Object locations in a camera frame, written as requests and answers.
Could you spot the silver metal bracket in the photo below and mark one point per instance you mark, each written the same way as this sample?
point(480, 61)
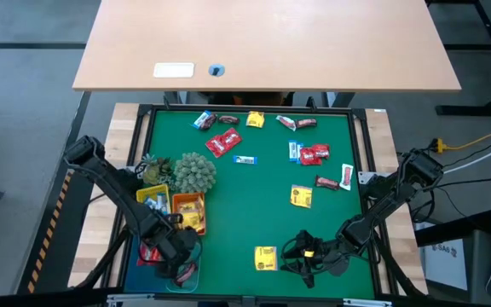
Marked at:
point(130, 298)
point(367, 303)

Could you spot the blue plastic tray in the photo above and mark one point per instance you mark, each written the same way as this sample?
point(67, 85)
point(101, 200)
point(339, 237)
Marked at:
point(143, 279)

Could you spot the black frame strut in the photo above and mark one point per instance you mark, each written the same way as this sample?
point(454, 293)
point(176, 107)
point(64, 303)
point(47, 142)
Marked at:
point(394, 268)
point(109, 260)

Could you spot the dark brown candy wrapper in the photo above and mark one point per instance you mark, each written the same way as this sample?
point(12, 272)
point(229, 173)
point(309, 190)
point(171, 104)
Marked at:
point(210, 122)

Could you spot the white red candy bar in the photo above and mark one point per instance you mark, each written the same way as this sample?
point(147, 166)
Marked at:
point(286, 123)
point(346, 177)

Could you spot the black desk leg frame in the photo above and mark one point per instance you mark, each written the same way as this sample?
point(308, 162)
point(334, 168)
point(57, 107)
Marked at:
point(463, 110)

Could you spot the red Skittles packet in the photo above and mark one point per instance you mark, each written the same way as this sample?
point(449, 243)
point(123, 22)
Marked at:
point(231, 138)
point(321, 150)
point(309, 156)
point(145, 255)
point(215, 146)

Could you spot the black side desk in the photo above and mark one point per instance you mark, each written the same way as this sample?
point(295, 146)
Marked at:
point(450, 230)

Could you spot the round grey desk grommet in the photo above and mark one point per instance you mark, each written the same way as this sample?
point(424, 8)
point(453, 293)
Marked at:
point(216, 70)

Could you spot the brown Snickers bar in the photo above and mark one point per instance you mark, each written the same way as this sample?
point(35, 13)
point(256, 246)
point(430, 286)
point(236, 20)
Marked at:
point(228, 119)
point(306, 123)
point(326, 182)
point(187, 273)

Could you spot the white labelled box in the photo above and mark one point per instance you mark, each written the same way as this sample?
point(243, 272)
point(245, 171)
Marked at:
point(446, 264)

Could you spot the black hazard striped floor mat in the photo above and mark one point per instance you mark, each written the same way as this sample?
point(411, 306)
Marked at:
point(60, 247)

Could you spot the white rectangular desk plate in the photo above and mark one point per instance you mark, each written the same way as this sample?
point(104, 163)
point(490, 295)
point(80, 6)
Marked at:
point(174, 70)

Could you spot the yellow plastic basket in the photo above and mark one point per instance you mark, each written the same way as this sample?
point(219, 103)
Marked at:
point(143, 194)

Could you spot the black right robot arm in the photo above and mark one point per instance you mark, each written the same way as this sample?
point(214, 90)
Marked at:
point(390, 196)

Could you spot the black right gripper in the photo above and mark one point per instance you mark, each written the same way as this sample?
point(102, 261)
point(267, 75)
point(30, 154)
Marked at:
point(335, 258)

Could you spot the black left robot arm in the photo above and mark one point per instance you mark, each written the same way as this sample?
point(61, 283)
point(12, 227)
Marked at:
point(109, 183)

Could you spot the light brown wooden desk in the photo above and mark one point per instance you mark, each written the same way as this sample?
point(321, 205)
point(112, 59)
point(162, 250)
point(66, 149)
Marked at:
point(271, 42)

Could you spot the orange plastic basket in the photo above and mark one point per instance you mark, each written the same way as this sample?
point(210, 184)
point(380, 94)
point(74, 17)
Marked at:
point(186, 195)

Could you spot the black frame clamp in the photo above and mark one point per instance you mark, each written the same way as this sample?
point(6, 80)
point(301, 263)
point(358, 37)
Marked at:
point(311, 102)

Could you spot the white blue Hershey's bar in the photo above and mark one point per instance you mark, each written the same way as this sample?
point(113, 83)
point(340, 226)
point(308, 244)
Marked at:
point(300, 152)
point(199, 120)
point(151, 204)
point(163, 204)
point(292, 151)
point(245, 160)

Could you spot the clear teal plastic tray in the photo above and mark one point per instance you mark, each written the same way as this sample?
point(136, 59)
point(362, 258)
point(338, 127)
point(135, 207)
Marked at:
point(173, 287)

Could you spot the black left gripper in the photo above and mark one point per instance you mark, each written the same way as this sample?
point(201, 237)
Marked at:
point(171, 239)

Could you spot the pale green succulent in pot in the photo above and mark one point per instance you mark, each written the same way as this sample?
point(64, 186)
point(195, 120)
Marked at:
point(194, 172)

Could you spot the grey metal arm base plate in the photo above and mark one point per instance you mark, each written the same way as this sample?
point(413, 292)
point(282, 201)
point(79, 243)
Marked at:
point(365, 177)

